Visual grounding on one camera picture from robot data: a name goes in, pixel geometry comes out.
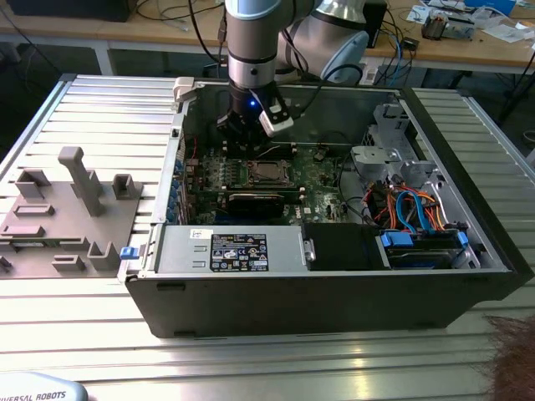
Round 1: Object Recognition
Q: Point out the orange wire bundle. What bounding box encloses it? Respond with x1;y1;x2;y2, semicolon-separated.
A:
374;187;448;231

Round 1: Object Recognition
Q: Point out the thick black camera cable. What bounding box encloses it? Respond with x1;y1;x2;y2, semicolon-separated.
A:
278;24;364;122

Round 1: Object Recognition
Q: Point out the black equipment box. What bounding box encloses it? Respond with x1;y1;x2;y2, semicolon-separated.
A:
8;0;135;23

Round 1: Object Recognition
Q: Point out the grey electronic device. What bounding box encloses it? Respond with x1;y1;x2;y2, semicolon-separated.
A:
445;16;477;41

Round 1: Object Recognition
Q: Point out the person's brown haired head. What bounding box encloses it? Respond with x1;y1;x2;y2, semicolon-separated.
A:
476;315;535;401

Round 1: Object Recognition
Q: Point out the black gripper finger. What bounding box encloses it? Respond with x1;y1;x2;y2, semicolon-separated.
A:
248;124;272;161
216;110;252;161

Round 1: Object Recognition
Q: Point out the grey power supply unit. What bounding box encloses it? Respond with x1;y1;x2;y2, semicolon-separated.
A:
156;225;308;275

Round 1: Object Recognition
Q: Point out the hard disk in blue carrier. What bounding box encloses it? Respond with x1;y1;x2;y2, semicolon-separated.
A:
374;228;469;271

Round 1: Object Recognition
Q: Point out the blue cardboard box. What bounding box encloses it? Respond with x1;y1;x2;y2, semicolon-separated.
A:
464;0;516;16

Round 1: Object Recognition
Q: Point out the pale grey case latch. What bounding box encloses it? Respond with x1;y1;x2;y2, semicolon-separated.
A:
173;77;197;104

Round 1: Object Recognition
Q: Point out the black PC case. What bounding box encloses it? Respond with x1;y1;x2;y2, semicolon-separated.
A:
124;77;535;339

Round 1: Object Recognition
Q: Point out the metal cooler heatsink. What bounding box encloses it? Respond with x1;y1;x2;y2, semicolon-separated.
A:
421;12;451;41

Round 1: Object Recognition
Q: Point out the green motherboard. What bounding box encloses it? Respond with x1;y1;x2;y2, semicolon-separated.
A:
183;144;364;226

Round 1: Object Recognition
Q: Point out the grey metal drive cage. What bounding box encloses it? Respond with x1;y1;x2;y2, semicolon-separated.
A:
349;145;405;181

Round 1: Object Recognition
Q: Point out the pale blue teach pendant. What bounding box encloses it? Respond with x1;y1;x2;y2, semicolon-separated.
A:
0;371;89;401

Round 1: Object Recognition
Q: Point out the grey plastic parts rack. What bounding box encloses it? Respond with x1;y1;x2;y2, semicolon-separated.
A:
0;145;145;280

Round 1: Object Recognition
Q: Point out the black hanging cable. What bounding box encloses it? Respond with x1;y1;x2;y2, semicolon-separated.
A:
215;16;229;79

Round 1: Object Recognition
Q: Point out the black plastic shroud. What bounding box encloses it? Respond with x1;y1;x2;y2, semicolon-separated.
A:
303;223;392;272

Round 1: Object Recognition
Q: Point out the CPU socket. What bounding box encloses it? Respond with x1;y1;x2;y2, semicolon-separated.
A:
246;158;293;187

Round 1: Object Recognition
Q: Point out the wooden desk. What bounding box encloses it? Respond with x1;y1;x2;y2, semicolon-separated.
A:
0;0;535;76

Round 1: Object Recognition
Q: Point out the thin black wire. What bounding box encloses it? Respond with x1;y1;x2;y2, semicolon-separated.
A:
319;130;356;154

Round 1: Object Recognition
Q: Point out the black graphics card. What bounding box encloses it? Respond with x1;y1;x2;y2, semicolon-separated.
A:
196;187;304;219

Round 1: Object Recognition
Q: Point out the blue disk wire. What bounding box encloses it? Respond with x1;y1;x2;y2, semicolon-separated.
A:
412;193;432;235
395;190;419;233

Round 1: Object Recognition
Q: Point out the large white wrist camera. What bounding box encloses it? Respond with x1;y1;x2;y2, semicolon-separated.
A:
257;89;296;139

